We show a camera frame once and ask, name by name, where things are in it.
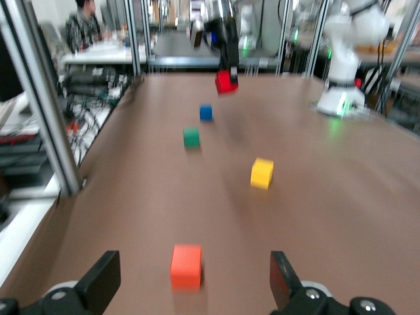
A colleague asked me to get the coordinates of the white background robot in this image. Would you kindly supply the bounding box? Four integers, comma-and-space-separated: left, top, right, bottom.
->
238, 3, 261, 55

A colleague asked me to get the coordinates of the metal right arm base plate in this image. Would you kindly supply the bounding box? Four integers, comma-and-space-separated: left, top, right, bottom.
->
314, 102, 371, 119

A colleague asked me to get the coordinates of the seated person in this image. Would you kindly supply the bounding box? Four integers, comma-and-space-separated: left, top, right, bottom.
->
64, 0, 103, 54

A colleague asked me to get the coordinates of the white desk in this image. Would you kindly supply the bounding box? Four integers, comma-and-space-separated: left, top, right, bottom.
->
60, 42, 148, 66

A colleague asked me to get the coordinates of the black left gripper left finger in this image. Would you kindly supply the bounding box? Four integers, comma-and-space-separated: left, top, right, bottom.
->
42, 250, 121, 315

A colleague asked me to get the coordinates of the orange block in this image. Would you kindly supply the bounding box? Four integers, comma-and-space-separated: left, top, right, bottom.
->
169, 243, 203, 292

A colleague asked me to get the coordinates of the aluminium frame post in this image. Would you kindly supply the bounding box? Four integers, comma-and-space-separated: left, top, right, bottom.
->
0, 0, 83, 198

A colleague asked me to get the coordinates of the yellow block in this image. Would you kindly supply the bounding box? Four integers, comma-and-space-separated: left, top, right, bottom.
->
249, 157, 275, 190

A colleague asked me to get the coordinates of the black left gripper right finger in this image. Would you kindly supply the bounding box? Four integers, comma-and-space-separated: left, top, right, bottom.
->
269, 251, 334, 315

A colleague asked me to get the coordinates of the green block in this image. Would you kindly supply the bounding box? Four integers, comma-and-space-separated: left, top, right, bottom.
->
182, 127, 201, 150

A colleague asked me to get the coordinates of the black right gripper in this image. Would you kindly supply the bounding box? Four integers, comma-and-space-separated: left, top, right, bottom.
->
203, 16, 240, 85

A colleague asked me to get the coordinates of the red block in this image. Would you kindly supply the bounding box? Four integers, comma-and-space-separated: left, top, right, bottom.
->
215, 69, 239, 96

